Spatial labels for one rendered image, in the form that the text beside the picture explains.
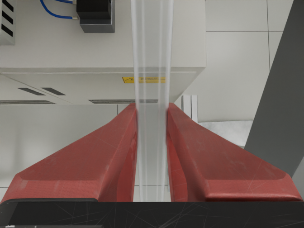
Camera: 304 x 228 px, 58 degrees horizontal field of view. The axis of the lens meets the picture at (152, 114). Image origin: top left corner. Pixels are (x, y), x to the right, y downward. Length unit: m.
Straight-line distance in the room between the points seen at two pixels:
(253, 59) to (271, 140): 0.99
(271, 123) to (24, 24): 0.42
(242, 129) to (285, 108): 0.94
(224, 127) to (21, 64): 0.79
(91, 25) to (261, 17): 0.90
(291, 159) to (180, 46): 0.33
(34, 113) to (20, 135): 0.10
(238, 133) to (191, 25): 0.69
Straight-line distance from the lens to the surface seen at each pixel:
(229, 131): 1.10
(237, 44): 1.17
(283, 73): 0.18
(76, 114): 1.09
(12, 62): 0.50
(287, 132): 0.17
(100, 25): 0.44
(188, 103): 0.75
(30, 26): 0.51
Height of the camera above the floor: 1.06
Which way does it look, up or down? 86 degrees down
